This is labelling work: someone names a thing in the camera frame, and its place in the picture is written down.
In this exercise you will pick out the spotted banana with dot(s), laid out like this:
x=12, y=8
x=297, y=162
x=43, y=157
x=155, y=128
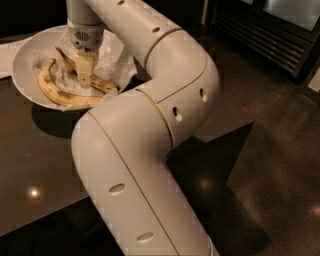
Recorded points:
x=97, y=82
x=57, y=95

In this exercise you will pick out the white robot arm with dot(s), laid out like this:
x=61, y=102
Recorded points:
x=120, y=146

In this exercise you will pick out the white bowl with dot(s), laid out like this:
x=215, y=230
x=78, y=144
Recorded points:
x=23, y=66

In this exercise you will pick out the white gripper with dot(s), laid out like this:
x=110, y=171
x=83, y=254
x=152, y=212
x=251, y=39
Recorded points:
x=85, y=37

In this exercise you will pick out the black glass-door refrigerator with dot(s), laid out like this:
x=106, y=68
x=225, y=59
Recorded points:
x=286, y=32

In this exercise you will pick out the white napkin on table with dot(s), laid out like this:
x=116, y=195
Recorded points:
x=7, y=55

